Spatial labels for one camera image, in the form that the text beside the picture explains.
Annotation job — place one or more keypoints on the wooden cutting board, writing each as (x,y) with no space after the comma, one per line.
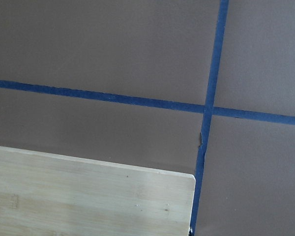
(44,194)

